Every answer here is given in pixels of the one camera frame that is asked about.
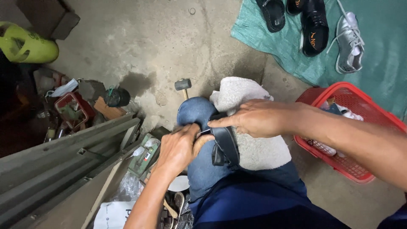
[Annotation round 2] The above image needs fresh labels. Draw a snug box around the person's left hand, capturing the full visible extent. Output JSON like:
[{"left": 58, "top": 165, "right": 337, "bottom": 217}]
[{"left": 155, "top": 123, "right": 215, "bottom": 174}]

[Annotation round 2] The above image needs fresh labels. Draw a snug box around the person's right hand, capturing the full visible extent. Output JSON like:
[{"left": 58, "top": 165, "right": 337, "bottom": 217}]
[{"left": 207, "top": 99, "right": 302, "bottom": 138}]

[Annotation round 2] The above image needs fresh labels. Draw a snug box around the black leather strap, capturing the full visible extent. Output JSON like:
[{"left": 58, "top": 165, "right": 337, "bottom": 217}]
[{"left": 208, "top": 112, "right": 240, "bottom": 167}]

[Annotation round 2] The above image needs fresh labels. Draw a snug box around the white fluffy towel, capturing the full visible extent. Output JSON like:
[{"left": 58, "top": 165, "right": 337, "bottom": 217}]
[{"left": 209, "top": 76, "right": 292, "bottom": 171}]

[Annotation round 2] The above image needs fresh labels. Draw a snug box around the person's blue jeans leg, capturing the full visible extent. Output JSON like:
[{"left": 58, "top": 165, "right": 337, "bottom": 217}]
[{"left": 177, "top": 96, "right": 307, "bottom": 204}]

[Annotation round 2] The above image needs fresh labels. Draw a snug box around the green metal tool case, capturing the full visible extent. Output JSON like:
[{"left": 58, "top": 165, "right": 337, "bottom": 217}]
[{"left": 128, "top": 133, "right": 161, "bottom": 178}]

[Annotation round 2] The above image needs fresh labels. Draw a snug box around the white round lid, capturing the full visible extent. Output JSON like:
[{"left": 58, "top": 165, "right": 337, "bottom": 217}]
[{"left": 167, "top": 175, "right": 190, "bottom": 192}]

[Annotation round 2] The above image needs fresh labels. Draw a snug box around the clear crumpled plastic bag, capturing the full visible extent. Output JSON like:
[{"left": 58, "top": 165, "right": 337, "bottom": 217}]
[{"left": 110, "top": 171, "right": 144, "bottom": 203}]

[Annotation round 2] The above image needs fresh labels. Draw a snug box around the black rubber mallet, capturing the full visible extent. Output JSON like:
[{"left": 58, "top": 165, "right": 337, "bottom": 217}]
[{"left": 174, "top": 78, "right": 192, "bottom": 101}]

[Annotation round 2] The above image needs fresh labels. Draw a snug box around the brown wooden block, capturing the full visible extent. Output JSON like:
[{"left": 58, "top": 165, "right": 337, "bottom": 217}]
[{"left": 93, "top": 96, "right": 127, "bottom": 121}]

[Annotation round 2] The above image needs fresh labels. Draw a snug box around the black round jar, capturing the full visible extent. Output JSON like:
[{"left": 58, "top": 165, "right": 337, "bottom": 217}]
[{"left": 104, "top": 87, "right": 131, "bottom": 108}]

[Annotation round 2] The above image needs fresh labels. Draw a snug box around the person's dark blue shirt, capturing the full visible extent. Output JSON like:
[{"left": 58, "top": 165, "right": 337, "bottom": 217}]
[{"left": 192, "top": 173, "right": 407, "bottom": 229}]

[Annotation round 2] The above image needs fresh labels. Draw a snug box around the red plastic basket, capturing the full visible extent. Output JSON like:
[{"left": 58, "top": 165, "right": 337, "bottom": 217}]
[{"left": 293, "top": 82, "right": 407, "bottom": 184}]

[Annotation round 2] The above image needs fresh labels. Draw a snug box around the white plastic bag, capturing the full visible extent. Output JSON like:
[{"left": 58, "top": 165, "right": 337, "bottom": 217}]
[{"left": 93, "top": 200, "right": 137, "bottom": 229}]

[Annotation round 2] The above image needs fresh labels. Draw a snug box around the black sandal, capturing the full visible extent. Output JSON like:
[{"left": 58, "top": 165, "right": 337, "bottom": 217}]
[{"left": 255, "top": 0, "right": 286, "bottom": 33}]

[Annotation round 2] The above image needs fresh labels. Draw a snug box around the black shoe orange print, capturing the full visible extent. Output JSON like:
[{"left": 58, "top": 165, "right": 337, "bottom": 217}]
[
  {"left": 286, "top": 0, "right": 306, "bottom": 16},
  {"left": 300, "top": 0, "right": 329, "bottom": 58}
]

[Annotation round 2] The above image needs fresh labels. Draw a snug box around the red metal tin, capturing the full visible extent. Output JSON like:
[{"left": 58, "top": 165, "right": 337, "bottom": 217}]
[{"left": 54, "top": 92, "right": 96, "bottom": 129}]

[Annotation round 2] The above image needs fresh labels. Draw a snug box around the silver lace-up sneaker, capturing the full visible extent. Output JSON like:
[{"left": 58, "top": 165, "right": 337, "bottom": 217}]
[{"left": 326, "top": 0, "right": 365, "bottom": 74}]

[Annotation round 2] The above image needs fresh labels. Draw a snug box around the grey wooden toolbox lid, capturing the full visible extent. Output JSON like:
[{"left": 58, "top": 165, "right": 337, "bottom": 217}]
[{"left": 0, "top": 113, "right": 142, "bottom": 229}]

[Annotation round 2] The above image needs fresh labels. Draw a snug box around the white face mask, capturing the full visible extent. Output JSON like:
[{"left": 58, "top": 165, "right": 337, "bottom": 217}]
[{"left": 45, "top": 78, "right": 79, "bottom": 98}]

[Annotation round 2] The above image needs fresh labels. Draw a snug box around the green woven tarp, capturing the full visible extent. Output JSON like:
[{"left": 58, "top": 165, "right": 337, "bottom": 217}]
[{"left": 231, "top": 0, "right": 407, "bottom": 121}]

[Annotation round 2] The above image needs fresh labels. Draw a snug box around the yellow-green plastic container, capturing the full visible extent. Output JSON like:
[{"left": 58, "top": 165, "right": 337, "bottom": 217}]
[{"left": 0, "top": 21, "right": 60, "bottom": 64}]

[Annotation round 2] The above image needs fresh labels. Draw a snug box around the brown cardboard box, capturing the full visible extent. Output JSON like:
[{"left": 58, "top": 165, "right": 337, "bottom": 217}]
[{"left": 16, "top": 0, "right": 81, "bottom": 40}]

